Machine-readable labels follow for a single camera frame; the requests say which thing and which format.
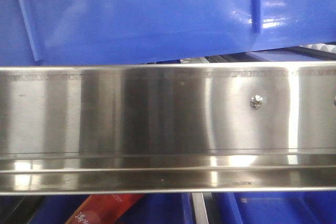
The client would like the large blue plastic bin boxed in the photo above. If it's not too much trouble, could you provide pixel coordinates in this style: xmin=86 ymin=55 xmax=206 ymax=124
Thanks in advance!
xmin=1 ymin=0 xmax=335 ymax=66

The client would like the lower blue bin right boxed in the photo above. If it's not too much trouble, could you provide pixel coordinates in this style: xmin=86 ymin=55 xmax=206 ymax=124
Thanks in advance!
xmin=214 ymin=191 xmax=335 ymax=223

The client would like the lower blue bin left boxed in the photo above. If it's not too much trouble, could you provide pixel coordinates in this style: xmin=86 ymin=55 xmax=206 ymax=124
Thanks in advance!
xmin=29 ymin=193 xmax=194 ymax=223

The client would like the red printed carton box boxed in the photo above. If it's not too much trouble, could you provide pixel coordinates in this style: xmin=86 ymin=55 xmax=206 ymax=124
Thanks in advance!
xmin=66 ymin=194 xmax=145 ymax=224

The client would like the white roller track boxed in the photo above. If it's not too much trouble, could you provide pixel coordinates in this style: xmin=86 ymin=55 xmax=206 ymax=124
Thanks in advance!
xmin=303 ymin=43 xmax=336 ymax=54

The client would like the stainless steel shelf rail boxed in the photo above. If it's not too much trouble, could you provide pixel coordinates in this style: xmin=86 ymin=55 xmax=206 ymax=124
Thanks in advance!
xmin=1 ymin=61 xmax=335 ymax=195

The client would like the silver rail screw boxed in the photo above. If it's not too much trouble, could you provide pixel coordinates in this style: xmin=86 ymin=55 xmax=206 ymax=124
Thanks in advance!
xmin=250 ymin=94 xmax=264 ymax=110

